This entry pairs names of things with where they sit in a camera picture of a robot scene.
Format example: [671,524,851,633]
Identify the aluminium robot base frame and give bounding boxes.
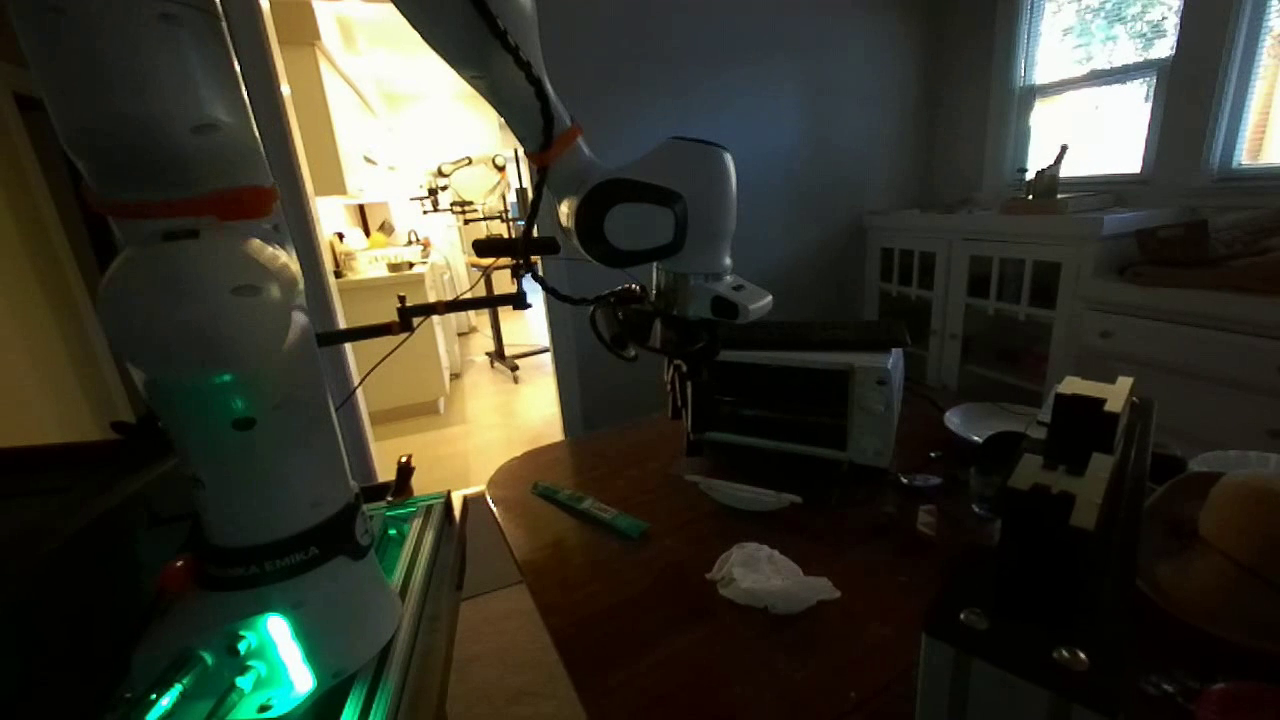
[115,486,462,720]

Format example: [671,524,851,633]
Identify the white toaster oven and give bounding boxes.
[679,315,910,470]

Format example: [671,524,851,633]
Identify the narrow bright window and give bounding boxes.
[1214,0,1280,176]

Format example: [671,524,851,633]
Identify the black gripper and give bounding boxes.
[619,304,727,432]

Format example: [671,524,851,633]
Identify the white cloth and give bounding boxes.
[699,535,847,621]

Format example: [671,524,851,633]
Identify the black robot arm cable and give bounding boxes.
[462,0,635,366]

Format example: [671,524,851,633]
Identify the green flat stick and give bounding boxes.
[533,477,651,543]

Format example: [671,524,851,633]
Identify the computer monitor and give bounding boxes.
[1011,0,1190,183]

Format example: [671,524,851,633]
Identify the white plate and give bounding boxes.
[939,395,1053,447]

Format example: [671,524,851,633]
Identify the white glass-door cabinet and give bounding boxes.
[859,200,1280,454]

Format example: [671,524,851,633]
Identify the white flat plastic piece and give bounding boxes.
[683,470,808,515]

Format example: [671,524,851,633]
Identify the yellow fruit in bowl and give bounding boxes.
[1136,463,1280,657]

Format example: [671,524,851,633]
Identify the small bird figurine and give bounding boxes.
[1015,140,1077,206]

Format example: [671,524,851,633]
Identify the black camera on boom stand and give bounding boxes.
[310,232,562,352]

